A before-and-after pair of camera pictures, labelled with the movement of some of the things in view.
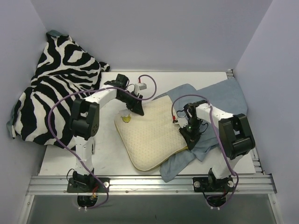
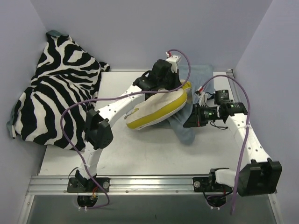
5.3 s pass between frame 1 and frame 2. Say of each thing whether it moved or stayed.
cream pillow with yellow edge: moved
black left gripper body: moved
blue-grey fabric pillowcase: moved
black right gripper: moved
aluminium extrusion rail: stayed
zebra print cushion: stayed
